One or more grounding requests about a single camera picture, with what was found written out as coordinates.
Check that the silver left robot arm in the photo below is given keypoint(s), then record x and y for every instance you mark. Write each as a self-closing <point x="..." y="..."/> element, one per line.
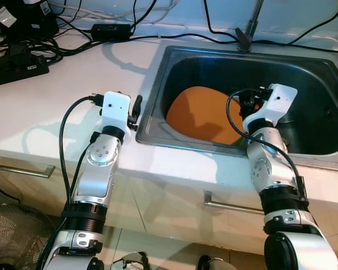
<point x="98" y="174"/>

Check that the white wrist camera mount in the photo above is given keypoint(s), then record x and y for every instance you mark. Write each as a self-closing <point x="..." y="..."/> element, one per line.
<point x="275" y="101"/>
<point x="115" y="109"/>

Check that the floor fan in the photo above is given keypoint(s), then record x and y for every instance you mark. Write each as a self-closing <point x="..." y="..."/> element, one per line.
<point x="17" y="242"/>

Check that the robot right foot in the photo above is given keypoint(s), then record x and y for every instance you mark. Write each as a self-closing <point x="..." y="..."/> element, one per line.
<point x="213" y="264"/>

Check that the steel faucet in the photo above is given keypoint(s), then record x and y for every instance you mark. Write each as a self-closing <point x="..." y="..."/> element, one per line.
<point x="244" y="40"/>

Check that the white kitchen cabinet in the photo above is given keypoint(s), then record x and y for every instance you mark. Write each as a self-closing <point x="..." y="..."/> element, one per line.
<point x="174" y="214"/>

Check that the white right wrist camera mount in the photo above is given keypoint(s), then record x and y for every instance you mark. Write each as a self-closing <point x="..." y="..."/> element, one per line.
<point x="275" y="101"/>

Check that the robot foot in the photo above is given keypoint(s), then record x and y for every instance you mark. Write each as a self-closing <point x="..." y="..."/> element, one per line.
<point x="213" y="264"/>
<point x="129" y="261"/>

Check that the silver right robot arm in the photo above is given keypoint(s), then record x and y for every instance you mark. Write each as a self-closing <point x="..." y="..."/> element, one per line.
<point x="270" y="169"/>

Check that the black power strip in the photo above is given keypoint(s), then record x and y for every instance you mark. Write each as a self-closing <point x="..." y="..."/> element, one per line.
<point x="19" y="70"/>

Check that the black power adapter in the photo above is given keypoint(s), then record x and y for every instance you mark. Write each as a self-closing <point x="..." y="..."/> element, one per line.
<point x="109" y="32"/>

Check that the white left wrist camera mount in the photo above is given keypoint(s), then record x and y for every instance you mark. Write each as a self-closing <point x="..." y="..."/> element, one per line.
<point x="115" y="109"/>

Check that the stainless steel sink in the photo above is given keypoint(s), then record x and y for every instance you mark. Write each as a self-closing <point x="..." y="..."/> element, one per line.
<point x="213" y="67"/>

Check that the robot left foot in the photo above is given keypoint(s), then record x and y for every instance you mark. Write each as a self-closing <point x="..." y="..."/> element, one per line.
<point x="129" y="261"/>

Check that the black charger box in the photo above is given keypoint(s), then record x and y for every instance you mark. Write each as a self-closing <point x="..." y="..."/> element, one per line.
<point x="28" y="19"/>

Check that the orange plate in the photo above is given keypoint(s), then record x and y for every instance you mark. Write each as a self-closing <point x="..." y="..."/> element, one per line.
<point x="197" y="115"/>

